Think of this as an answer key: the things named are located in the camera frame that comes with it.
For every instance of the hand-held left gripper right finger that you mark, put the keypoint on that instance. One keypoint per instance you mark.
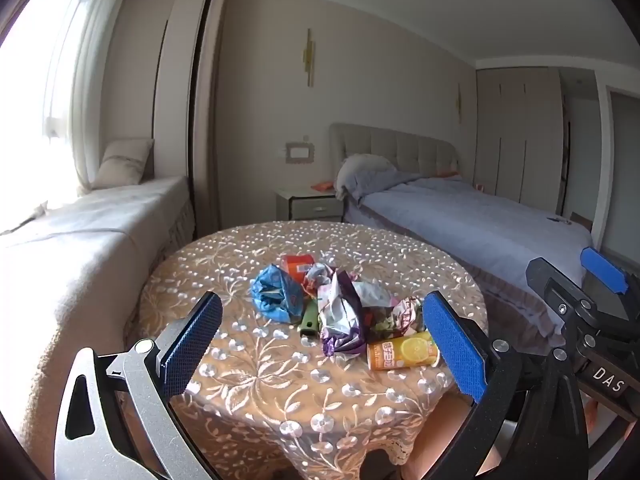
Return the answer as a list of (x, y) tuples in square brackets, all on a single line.
[(452, 345)]

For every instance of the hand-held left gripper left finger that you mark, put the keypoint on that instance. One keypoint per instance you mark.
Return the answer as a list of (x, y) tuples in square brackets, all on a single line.
[(192, 345)]

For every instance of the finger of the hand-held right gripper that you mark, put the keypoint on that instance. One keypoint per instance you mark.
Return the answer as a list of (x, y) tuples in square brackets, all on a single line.
[(602, 266), (552, 285)]

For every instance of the orange lemon drink can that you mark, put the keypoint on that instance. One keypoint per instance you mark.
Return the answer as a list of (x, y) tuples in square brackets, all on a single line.
[(400, 351)]

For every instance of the colourful wrapper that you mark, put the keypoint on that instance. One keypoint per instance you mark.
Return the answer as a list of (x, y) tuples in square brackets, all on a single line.
[(400, 316)]

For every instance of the white wrapper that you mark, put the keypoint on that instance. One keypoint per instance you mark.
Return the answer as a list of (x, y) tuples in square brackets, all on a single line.
[(372, 294)]

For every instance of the blue snack bag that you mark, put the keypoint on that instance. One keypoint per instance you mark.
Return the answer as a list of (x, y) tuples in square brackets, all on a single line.
[(272, 292)]

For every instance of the purple and white snack bag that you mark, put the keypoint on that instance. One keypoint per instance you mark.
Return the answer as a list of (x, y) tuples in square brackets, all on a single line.
[(342, 312)]

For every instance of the small orange box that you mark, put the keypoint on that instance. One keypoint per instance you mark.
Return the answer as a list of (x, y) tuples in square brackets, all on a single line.
[(296, 264)]

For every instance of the silver wrapper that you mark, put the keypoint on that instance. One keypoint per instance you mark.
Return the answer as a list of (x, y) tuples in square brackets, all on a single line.
[(320, 274)]

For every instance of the round table with embroidered tablecloth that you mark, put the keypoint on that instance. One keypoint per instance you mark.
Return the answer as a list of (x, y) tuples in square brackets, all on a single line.
[(260, 370)]

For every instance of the bed with grey blanket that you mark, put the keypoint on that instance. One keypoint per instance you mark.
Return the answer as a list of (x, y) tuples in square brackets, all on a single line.
[(475, 225)]

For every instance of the beige window seat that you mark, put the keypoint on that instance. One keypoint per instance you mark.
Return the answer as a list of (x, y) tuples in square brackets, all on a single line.
[(75, 260)]

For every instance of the beige wardrobe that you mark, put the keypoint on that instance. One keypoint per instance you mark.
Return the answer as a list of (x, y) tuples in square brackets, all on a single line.
[(520, 140)]

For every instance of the white nightstand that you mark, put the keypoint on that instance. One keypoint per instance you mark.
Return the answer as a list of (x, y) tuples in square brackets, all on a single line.
[(310, 205)]

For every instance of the grey pillow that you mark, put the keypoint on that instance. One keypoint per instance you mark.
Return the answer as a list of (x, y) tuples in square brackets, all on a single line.
[(362, 175)]

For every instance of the beige cushion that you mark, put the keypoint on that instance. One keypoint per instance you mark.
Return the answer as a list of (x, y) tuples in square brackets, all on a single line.
[(122, 162)]

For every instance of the flat orange packet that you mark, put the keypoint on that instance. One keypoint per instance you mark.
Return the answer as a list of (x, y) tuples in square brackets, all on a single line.
[(321, 186)]

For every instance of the beige tufted headboard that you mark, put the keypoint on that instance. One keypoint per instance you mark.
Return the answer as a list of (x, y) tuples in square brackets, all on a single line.
[(400, 145)]

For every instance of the white curtain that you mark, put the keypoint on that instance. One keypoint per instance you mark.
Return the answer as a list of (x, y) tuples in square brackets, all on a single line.
[(85, 75)]

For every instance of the wall switch plate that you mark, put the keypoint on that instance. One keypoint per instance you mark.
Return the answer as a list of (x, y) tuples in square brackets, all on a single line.
[(298, 153)]

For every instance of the gold wall lamp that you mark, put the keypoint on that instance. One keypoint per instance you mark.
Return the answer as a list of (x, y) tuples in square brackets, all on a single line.
[(310, 57)]

